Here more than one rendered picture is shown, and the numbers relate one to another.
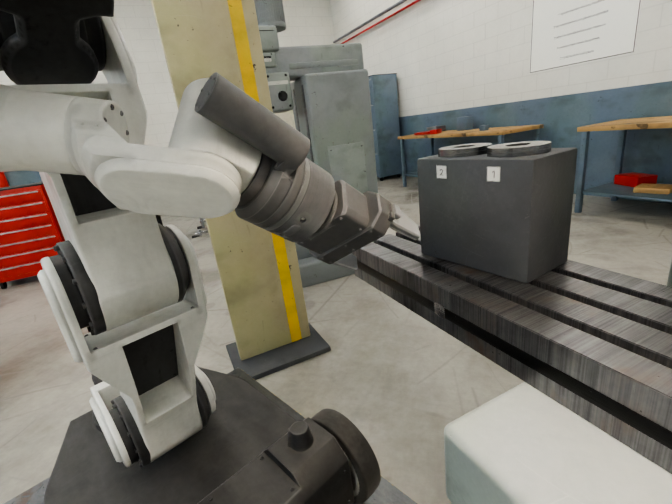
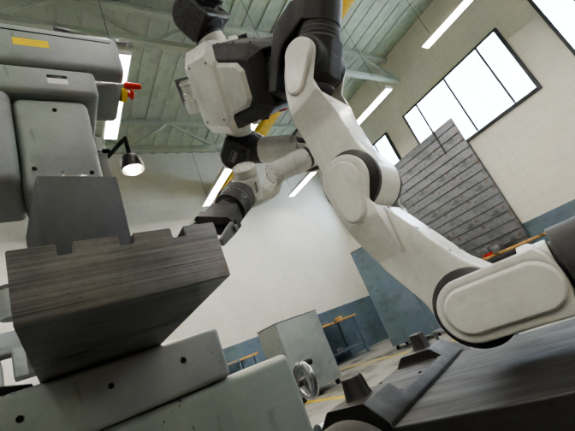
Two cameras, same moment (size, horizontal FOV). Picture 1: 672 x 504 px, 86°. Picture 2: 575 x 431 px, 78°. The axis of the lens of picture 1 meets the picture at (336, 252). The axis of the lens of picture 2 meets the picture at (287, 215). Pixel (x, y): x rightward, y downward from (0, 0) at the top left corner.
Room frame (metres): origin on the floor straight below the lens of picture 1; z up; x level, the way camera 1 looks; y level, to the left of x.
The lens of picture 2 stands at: (1.27, -0.05, 0.74)
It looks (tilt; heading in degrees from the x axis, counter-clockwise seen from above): 19 degrees up; 166
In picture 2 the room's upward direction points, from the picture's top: 22 degrees counter-clockwise
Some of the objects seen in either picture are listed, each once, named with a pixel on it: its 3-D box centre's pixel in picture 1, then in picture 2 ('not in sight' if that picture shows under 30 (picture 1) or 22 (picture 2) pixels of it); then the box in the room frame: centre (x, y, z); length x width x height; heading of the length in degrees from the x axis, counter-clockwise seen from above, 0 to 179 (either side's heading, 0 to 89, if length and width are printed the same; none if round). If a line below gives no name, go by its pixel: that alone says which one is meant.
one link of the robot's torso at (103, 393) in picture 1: (154, 402); (505, 292); (0.65, 0.43, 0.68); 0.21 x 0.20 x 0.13; 42
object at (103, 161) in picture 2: not in sight; (103, 167); (0.23, -0.29, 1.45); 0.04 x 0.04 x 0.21; 24
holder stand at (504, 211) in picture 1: (488, 204); (77, 250); (0.61, -0.28, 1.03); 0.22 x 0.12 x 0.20; 31
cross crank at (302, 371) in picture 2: not in sight; (296, 385); (0.07, 0.07, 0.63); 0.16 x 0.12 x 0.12; 114
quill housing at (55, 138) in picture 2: not in sight; (59, 162); (0.28, -0.40, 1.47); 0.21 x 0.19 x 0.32; 24
